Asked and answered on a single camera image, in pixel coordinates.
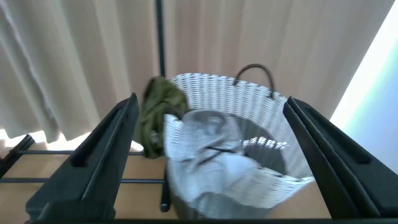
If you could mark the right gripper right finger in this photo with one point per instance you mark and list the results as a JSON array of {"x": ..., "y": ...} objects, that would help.
[{"x": 348, "y": 174}]

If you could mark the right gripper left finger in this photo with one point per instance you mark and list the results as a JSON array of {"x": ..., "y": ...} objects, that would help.
[{"x": 93, "y": 161}]

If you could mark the pale grey shorts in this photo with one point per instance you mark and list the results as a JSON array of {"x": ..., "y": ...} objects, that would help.
[{"x": 211, "y": 146}]

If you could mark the black clothes rack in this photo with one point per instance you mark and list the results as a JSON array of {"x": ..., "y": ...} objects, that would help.
[{"x": 160, "y": 37}]

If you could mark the white laundry basket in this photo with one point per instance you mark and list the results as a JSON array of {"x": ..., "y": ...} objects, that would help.
[{"x": 230, "y": 93}]

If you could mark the green garment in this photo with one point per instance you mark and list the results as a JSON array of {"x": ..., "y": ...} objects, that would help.
[{"x": 158, "y": 105}]

